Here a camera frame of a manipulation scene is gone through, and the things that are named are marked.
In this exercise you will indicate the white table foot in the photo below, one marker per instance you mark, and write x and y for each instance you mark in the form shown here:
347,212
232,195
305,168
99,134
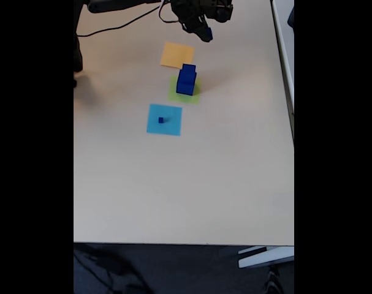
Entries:
265,257

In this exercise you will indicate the light blue paper square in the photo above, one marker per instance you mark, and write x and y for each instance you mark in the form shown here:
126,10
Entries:
170,127

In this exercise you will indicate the dark blue object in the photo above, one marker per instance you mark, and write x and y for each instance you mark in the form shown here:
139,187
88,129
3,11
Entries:
291,16

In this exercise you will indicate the medium blue cube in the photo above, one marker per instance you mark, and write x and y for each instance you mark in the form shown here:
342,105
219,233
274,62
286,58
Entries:
188,73

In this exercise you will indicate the orange paper square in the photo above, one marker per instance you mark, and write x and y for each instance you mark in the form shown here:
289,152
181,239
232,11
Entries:
176,55

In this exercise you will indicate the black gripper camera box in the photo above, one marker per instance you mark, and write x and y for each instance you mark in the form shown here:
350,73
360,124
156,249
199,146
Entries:
221,10

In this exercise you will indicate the large blue cube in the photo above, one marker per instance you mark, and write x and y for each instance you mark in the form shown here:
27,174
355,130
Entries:
184,88

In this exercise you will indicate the green paper square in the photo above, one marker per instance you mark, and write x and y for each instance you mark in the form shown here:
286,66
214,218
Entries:
193,98

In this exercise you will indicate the white neighbouring table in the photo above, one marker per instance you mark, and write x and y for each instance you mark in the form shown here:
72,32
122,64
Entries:
285,55

